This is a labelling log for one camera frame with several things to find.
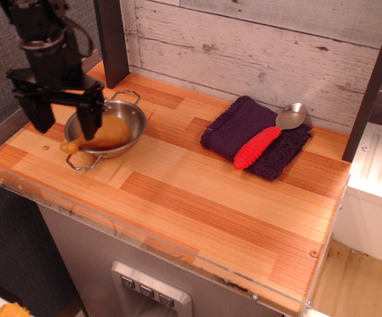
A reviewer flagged small steel frying pan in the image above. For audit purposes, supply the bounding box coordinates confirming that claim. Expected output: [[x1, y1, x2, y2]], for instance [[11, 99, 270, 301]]
[[60, 89, 147, 170]]

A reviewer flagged clear acrylic edge guard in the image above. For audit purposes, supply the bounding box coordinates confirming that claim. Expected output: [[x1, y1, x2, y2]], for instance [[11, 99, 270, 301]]
[[0, 152, 349, 316]]

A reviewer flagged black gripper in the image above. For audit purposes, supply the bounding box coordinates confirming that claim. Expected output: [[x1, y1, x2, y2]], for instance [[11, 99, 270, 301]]
[[7, 38, 104, 140]]

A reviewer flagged purple folded cloth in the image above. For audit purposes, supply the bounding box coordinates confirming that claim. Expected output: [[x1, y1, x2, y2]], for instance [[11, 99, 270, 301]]
[[200, 96, 312, 181]]

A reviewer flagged dark right frame post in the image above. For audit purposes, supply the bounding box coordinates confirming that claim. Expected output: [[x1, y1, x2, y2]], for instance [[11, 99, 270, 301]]
[[342, 45, 382, 162]]

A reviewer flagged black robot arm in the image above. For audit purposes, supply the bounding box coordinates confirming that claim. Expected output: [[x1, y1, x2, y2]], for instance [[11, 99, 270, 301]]
[[0, 1, 105, 140]]

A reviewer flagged yellow black object bottom left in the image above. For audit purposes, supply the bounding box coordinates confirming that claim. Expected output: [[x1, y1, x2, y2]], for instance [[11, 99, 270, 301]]
[[0, 302, 32, 317]]

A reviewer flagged silver dispenser button panel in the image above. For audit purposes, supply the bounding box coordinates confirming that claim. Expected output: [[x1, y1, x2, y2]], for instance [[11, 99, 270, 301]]
[[111, 261, 193, 316]]

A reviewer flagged red handled metal spoon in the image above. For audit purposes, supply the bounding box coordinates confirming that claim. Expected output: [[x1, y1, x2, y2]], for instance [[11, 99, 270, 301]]
[[233, 102, 307, 170]]

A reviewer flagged yellow plastic chicken drumstick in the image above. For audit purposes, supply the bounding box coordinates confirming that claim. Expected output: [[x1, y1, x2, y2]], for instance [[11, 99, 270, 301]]
[[60, 115, 132, 155]]

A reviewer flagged dark frame post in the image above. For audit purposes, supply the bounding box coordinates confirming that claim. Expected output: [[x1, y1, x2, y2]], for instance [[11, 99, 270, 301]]
[[342, 45, 382, 162], [94, 0, 130, 88]]

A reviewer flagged dark left frame post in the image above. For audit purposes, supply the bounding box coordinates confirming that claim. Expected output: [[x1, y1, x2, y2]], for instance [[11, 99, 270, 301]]
[[94, 0, 130, 88]]

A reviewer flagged silver toy kitchen cabinet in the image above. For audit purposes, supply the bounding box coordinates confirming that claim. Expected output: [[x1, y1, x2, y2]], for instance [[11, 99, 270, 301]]
[[38, 205, 280, 316]]

